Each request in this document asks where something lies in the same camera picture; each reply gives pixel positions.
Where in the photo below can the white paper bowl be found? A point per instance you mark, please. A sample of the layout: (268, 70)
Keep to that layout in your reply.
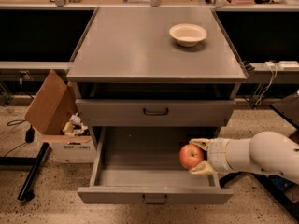
(188, 35)

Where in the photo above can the black table leg frame left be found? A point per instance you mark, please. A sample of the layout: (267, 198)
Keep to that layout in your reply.
(26, 193)

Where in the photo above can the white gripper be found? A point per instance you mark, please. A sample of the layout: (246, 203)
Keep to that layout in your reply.
(217, 155)

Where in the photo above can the grey drawer cabinet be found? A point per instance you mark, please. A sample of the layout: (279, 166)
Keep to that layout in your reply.
(128, 54)

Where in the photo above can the white power strip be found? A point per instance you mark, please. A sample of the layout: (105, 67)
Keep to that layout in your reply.
(289, 65)

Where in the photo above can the black power adapter with cable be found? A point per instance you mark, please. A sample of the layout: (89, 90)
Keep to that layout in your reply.
(29, 135)

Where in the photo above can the blue plastic object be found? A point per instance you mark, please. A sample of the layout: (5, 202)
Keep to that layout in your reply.
(281, 184)

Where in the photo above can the red apple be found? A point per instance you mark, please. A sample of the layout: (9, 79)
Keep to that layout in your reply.
(190, 156)

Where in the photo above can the cardboard box with clutter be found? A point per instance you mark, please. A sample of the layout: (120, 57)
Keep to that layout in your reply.
(54, 114)

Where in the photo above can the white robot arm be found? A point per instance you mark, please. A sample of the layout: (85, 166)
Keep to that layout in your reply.
(266, 153)

